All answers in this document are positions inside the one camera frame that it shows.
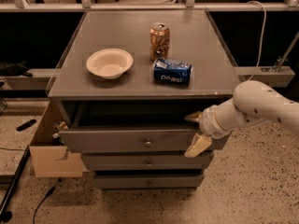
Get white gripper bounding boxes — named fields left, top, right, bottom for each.
left=184, top=104, right=235, bottom=158

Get grey top drawer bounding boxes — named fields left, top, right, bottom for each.
left=60, top=99, right=220, bottom=154

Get grey drawer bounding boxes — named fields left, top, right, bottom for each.
left=60, top=99, right=220, bottom=154
left=81, top=151, right=214, bottom=171
left=94, top=175, right=204, bottom=189

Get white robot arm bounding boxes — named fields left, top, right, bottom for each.
left=184, top=80, right=299, bottom=158

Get grey bottom drawer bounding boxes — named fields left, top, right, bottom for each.
left=94, top=175, right=204, bottom=189

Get grey drawer cabinet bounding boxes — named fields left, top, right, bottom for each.
left=49, top=10, right=239, bottom=180

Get grey middle drawer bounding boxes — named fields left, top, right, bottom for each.
left=81, top=151, right=214, bottom=171

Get blue Pepsi can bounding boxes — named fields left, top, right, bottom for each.
left=153, top=58, right=192, bottom=84

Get gold crushed soda can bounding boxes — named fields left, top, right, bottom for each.
left=149, top=22, right=170, bottom=61

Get white paper bowl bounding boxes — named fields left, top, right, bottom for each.
left=86, top=49, right=134, bottom=79

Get trash items in box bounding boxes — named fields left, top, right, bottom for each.
left=52, top=121, right=68, bottom=139

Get cardboard box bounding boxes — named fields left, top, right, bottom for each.
left=29, top=102, right=85, bottom=177

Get black marker on floor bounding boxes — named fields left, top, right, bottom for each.
left=16, top=119, right=36, bottom=132

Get black object on ledge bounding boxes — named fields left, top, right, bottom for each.
left=0, top=61, right=33, bottom=77

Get black bar on floor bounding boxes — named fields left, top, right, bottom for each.
left=0, top=148, right=30, bottom=224

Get white cable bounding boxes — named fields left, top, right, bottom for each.
left=239, top=0, right=267, bottom=86

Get black floor cable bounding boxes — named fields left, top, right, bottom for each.
left=32, top=177, right=61, bottom=224

